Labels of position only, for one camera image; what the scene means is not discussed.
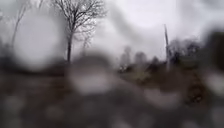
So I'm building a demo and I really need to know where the thin bare tree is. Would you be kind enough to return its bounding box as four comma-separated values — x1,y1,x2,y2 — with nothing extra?
9,0,32,48

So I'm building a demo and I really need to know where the large bare tree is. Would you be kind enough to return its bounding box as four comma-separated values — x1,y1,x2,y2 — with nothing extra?
49,0,108,64

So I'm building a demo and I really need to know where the pale pole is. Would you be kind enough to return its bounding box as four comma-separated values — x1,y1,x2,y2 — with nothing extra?
162,23,171,69

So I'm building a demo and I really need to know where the brownish grass bank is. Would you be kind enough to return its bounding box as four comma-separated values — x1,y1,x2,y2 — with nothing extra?
119,64,209,104

